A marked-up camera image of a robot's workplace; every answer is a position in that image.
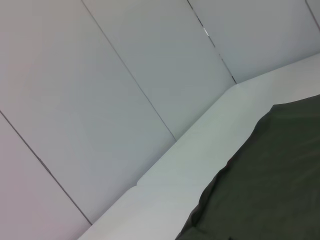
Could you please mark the dark green shirt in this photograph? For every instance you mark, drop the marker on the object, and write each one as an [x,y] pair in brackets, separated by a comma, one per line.
[262,180]

